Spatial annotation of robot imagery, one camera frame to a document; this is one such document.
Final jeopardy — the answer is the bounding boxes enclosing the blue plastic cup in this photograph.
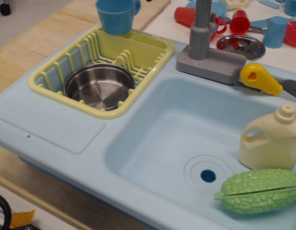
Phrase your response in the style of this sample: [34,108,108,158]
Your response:
[95,0,141,35]

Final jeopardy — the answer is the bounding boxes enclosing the stainless steel pot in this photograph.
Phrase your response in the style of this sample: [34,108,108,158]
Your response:
[64,58,136,111]

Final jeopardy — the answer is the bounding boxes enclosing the red cup left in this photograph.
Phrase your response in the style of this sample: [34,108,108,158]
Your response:
[174,7,195,28]

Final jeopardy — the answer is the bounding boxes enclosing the metal pot lid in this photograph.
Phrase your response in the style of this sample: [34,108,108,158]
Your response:
[216,35,266,60]

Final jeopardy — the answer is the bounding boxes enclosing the red cup tipped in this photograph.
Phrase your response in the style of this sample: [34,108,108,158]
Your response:
[229,10,250,35]

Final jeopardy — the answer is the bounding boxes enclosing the blue cup upside down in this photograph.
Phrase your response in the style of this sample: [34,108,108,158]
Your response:
[262,16,288,48]

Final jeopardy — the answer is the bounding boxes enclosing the blue cup top right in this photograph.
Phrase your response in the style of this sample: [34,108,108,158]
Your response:
[284,0,296,16]

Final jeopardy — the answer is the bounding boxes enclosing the light blue toy sink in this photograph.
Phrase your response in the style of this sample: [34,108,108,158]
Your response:
[0,36,296,230]

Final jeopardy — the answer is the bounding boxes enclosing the yellow dish drying rack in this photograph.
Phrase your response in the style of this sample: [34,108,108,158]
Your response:
[28,24,175,119]

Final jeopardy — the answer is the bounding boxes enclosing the grey toy faucet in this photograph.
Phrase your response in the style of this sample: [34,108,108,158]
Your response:
[176,0,247,85]

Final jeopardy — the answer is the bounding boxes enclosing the blue plate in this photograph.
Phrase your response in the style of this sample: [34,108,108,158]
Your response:
[186,0,228,17]

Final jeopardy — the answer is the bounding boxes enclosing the cream toy detergent bottle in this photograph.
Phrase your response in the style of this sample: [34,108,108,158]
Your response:
[238,104,296,170]

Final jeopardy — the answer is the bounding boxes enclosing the green toy bitter melon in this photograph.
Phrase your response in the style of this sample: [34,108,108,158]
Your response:
[214,169,296,214]

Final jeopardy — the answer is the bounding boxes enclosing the cream toy item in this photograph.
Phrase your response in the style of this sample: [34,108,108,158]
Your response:
[223,0,249,10]

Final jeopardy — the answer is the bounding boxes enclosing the grey toy spatula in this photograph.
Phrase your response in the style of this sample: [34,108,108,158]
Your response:
[280,80,296,98]

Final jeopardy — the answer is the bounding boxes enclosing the orange tape piece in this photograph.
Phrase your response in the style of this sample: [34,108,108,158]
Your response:
[9,209,35,229]

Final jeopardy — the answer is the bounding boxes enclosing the black caster wheel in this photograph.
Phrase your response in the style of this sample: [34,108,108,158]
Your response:
[0,0,11,16]

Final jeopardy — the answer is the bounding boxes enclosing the yellow handled toy utensil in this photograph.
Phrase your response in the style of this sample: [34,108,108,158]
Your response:
[239,63,296,103]

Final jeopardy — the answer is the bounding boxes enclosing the red mug with handle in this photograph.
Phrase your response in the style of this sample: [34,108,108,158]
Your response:
[211,17,228,41]

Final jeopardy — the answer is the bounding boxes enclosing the black cable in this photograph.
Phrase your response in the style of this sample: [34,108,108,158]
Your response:
[0,193,12,230]

